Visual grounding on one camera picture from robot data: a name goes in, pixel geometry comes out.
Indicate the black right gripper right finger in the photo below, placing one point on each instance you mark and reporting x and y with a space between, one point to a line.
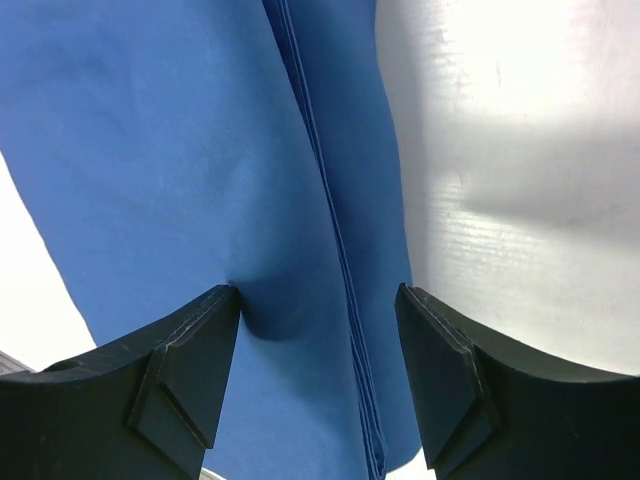
491 407

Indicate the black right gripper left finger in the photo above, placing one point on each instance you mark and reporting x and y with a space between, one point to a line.
144 406

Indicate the blue surgical drape cloth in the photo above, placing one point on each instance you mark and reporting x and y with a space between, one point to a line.
164 147

